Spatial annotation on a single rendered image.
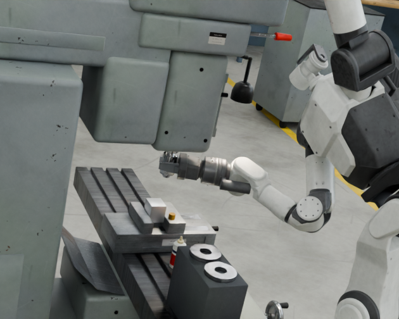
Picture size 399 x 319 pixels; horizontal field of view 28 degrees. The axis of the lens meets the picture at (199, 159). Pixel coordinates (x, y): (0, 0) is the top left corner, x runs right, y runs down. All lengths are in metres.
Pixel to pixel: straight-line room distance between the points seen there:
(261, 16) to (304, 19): 4.52
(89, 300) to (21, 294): 0.24
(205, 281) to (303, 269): 2.65
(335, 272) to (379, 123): 2.68
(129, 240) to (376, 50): 0.98
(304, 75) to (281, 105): 4.63
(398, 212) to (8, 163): 1.04
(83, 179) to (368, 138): 1.23
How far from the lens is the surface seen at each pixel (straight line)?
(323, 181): 2.44
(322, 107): 2.23
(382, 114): 2.25
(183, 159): 2.49
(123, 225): 2.58
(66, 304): 2.64
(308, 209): 2.39
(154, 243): 2.58
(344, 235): 5.33
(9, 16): 2.11
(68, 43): 2.15
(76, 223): 4.72
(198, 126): 2.37
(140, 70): 2.22
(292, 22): 6.95
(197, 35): 2.24
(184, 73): 2.29
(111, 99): 2.23
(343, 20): 2.11
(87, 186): 2.97
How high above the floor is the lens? 2.18
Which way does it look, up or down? 21 degrees down
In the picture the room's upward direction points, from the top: 12 degrees clockwise
